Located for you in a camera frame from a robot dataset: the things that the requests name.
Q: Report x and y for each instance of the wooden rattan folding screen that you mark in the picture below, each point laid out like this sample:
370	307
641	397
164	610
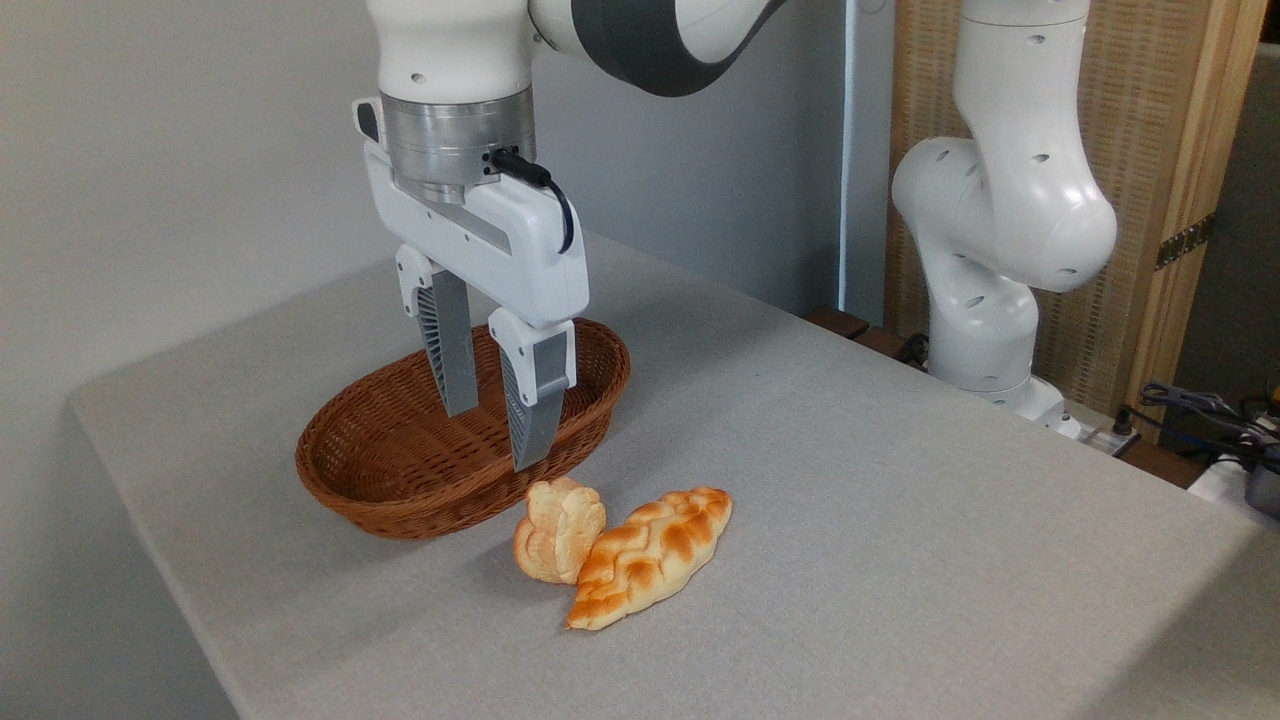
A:
1150	120

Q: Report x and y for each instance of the small round bread roll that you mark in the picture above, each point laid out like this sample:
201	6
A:
555	535

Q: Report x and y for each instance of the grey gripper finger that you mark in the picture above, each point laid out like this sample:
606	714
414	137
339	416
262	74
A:
452	350
535	400

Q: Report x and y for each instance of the metal screen hinge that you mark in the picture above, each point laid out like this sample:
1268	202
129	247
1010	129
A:
1185	242

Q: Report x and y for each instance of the brown wicker basket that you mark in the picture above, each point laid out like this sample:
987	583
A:
390	470

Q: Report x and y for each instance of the brown wooden bench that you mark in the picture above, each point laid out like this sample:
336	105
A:
850	327

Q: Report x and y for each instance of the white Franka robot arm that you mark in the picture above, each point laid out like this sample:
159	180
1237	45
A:
1010	200

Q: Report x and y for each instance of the long braided bread loaf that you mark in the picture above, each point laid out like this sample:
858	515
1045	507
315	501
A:
650	555

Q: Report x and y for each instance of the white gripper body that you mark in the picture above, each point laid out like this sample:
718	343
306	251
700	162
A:
520	250

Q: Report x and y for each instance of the grey device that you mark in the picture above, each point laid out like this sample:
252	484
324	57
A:
1265	490

